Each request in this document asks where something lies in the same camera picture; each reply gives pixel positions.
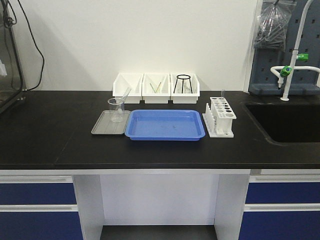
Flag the clear glass test tube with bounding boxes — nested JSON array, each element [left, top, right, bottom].
[[115, 87, 132, 114]]

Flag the white test tube rack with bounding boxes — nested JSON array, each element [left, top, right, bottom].
[[202, 97, 237, 138]]

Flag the clear test tube in rack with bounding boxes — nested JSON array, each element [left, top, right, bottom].
[[220, 89, 225, 100]]

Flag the grey pegboard drying rack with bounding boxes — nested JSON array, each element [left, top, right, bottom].
[[248, 0, 320, 95]]

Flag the blue plastic tray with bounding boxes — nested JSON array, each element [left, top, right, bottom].
[[124, 109, 206, 141]]

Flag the white storage bin middle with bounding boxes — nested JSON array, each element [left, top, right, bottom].
[[142, 73, 171, 104]]

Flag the white storage bin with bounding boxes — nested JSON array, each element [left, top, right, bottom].
[[112, 73, 144, 104], [170, 73, 200, 104], [142, 73, 171, 104]]

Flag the yellow green plastic sticks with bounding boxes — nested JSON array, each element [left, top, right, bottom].
[[149, 81, 162, 94]]

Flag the white storage bin right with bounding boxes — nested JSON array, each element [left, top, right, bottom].
[[170, 73, 200, 104]]

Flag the clear glassware in bin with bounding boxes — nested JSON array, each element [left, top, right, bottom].
[[178, 82, 193, 94]]

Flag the clear glass beaker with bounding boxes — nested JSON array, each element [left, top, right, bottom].
[[107, 97, 125, 123]]

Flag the white storage bin left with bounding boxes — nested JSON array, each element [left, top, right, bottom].
[[112, 73, 144, 104]]

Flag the grey plastic tray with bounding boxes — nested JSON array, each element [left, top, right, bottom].
[[91, 110, 131, 135]]

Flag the black lab sink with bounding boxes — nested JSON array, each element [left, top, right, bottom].
[[242, 102, 320, 147]]

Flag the white lab faucet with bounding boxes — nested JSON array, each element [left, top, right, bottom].
[[270, 0, 320, 102]]

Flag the blue drawer upper right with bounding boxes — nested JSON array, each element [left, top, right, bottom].
[[245, 182, 320, 204]]

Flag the blue drawer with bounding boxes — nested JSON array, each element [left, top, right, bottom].
[[239, 211, 320, 240], [245, 182, 320, 204], [0, 212, 83, 240], [0, 183, 77, 205]]

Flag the glass fume cabinet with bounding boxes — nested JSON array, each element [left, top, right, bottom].
[[0, 0, 25, 113]]

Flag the plastic bag of tubes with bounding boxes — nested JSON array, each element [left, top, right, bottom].
[[253, 0, 297, 51]]

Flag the blue drawer lower left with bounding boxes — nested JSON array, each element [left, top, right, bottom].
[[0, 212, 83, 240]]

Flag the blue drawer lower right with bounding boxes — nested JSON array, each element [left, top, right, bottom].
[[239, 211, 320, 240]]

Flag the blue drawer upper left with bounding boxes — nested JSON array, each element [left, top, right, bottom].
[[0, 183, 77, 205]]

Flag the black wire tripod stand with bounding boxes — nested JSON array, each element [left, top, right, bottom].
[[173, 74, 193, 94]]

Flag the black power cable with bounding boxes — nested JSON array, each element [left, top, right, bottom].
[[17, 0, 45, 91]]

